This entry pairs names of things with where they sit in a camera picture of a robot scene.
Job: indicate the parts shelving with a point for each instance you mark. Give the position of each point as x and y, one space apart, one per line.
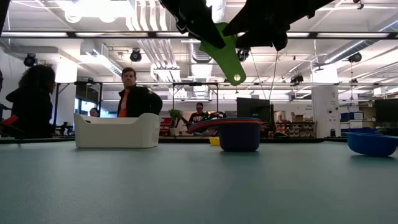
295 129

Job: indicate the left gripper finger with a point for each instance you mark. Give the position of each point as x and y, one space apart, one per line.
202 29

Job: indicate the red and black robot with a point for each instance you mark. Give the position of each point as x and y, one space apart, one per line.
9 120

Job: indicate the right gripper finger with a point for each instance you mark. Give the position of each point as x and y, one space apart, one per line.
252 23
264 39

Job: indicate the black ceiling light rail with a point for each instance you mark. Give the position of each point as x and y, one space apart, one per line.
151 35

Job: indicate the yellow measuring cup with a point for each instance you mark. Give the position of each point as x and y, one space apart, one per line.
214 141

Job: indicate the white plastic basket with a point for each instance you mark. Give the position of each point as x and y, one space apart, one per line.
116 132

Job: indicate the cardboard box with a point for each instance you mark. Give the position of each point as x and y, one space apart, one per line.
298 118

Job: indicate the green measuring cup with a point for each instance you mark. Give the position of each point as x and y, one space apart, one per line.
230 62

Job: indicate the small potted plant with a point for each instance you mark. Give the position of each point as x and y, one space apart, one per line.
175 114

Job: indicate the dark blue bowl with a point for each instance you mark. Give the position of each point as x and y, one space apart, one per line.
239 140

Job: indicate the teal table mat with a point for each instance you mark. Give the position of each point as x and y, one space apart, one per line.
186 193

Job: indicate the large black monitor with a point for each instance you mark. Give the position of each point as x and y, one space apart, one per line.
252 107
387 112

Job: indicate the stack of coloured plates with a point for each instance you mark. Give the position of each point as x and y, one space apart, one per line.
194 128

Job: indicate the blue storage bins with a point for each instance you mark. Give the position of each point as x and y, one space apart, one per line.
351 116

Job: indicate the black metal rig frame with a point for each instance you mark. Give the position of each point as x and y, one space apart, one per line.
87 93
195 83

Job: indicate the person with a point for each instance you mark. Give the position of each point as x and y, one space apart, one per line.
199 116
94 112
140 102
31 105

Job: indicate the black ceiling spotlight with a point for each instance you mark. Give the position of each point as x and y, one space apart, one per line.
30 60
355 57
136 56

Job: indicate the blue measuring cup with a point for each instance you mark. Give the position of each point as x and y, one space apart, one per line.
371 144

